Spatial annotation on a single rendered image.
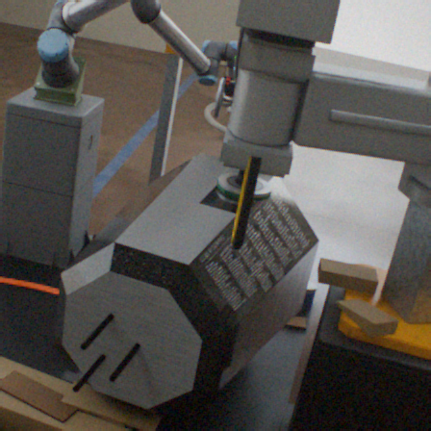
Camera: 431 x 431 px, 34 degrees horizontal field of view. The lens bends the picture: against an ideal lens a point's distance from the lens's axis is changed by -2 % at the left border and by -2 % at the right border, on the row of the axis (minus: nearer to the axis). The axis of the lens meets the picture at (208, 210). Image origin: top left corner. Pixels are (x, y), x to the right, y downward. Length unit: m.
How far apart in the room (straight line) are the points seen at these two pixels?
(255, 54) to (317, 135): 0.29
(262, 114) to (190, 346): 0.74
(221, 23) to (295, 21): 7.63
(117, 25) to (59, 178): 6.26
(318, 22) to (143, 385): 1.25
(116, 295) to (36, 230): 1.62
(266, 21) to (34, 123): 1.96
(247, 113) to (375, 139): 0.37
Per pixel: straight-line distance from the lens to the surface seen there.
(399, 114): 2.08
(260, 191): 2.79
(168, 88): 4.59
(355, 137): 2.06
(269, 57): 1.94
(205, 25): 9.50
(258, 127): 1.99
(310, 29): 1.86
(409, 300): 2.35
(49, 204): 3.71
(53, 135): 3.58
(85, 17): 3.47
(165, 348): 2.26
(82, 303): 2.30
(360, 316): 2.26
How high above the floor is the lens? 1.88
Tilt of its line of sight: 23 degrees down
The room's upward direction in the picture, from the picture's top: 11 degrees clockwise
